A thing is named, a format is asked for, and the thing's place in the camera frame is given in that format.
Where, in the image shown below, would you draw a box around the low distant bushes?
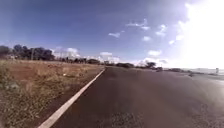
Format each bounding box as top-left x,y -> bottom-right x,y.
114,60 -> 194,74

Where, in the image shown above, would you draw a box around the dry grass verge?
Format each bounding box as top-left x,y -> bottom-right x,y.
0,59 -> 106,128

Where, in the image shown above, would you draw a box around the white painted edge line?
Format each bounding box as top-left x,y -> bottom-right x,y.
37,67 -> 107,128

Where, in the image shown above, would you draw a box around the row of dark trees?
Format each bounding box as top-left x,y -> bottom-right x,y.
0,44 -> 101,65

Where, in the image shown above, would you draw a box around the dark asphalt road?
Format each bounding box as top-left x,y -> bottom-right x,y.
33,65 -> 224,128

